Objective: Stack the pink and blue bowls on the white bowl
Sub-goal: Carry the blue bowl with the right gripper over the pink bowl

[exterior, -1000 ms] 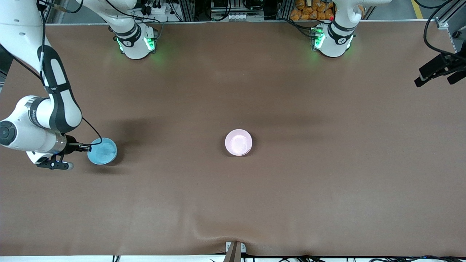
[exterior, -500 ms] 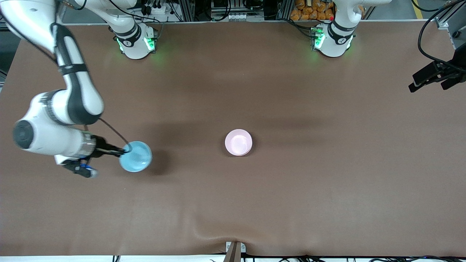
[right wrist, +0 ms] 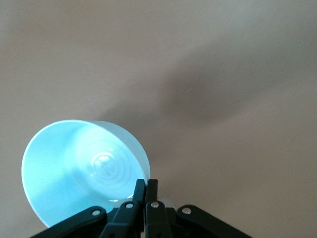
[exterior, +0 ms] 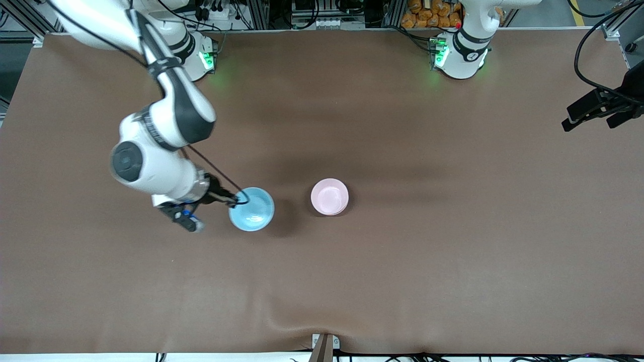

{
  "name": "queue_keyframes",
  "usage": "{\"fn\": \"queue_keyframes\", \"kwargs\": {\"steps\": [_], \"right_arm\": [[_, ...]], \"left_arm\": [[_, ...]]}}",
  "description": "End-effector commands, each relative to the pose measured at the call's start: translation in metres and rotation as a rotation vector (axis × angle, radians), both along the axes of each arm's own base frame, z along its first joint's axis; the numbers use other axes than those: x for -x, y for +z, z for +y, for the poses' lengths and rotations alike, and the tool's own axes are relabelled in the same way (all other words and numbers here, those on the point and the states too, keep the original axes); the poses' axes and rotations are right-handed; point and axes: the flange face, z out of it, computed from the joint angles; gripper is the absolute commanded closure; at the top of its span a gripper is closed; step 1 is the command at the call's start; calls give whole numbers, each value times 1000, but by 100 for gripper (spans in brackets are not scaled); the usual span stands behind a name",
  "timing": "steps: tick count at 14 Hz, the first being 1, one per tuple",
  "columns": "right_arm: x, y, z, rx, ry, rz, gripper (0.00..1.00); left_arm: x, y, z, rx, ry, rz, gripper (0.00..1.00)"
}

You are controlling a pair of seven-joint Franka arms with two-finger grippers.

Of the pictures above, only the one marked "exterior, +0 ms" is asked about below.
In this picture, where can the pink bowl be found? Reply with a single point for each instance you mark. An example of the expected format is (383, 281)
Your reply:
(329, 197)

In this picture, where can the brown table cover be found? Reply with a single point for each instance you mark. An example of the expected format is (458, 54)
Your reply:
(322, 276)

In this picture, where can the small white power strip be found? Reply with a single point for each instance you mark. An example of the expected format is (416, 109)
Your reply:
(327, 23)

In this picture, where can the white power strip black plugs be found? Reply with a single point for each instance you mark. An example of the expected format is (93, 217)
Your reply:
(221, 14)

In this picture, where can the brown camera pole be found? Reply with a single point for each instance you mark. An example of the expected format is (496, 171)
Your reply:
(322, 352)

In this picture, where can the black electronics box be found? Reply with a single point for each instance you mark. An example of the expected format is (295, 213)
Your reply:
(304, 6)

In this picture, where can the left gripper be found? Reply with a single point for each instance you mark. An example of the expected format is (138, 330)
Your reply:
(635, 86)

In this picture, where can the aluminium frame rail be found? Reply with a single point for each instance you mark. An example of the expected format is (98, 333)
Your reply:
(30, 17)
(616, 27)

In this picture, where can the black round knob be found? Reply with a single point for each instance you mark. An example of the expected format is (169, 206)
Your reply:
(629, 48)

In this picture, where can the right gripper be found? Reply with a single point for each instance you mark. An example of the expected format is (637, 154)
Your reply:
(217, 191)

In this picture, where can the pile of orange objects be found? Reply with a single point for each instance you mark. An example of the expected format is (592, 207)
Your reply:
(427, 15)

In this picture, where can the metal clamp bracket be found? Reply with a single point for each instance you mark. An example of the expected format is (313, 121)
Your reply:
(335, 343)

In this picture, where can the blue bowl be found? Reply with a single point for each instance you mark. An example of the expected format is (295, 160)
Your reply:
(256, 213)

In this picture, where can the aluminium frame post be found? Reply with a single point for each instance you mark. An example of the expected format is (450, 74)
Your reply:
(391, 12)
(259, 15)

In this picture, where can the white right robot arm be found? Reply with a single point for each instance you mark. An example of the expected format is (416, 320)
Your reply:
(171, 120)

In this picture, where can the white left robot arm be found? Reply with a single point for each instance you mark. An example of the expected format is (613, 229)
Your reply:
(460, 63)

